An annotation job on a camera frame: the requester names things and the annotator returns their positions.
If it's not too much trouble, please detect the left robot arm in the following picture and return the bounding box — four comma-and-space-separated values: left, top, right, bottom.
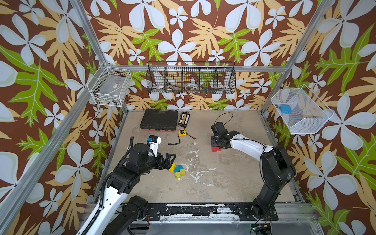
78, 135, 176, 235

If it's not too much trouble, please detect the white wire basket left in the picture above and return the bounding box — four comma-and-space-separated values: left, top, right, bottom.
88, 63, 133, 107

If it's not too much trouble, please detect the black wire basket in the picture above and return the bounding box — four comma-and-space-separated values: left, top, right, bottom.
146, 61, 237, 94

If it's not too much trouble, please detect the yellow rectangular block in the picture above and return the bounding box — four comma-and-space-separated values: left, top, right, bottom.
168, 163, 176, 172

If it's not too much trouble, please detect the teal block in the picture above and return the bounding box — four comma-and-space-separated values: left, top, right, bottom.
174, 165, 184, 172

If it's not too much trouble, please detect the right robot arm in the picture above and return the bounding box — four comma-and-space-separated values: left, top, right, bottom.
211, 122, 297, 219

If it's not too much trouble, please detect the yellow tape measure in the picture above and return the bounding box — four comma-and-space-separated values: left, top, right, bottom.
168, 129, 196, 146

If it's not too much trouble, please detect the white mesh basket right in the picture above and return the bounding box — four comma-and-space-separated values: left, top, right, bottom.
271, 85, 334, 135

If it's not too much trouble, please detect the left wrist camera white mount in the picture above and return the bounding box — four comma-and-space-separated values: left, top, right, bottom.
147, 135, 162, 157

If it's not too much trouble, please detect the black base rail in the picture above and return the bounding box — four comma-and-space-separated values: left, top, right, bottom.
140, 202, 279, 221

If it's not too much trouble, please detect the red arch block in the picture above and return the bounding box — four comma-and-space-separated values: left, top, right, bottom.
211, 146, 222, 152

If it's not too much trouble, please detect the black tool case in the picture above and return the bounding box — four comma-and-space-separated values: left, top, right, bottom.
140, 109, 178, 132

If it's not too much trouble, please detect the blue object in basket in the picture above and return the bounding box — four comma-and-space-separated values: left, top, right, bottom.
279, 104, 292, 115

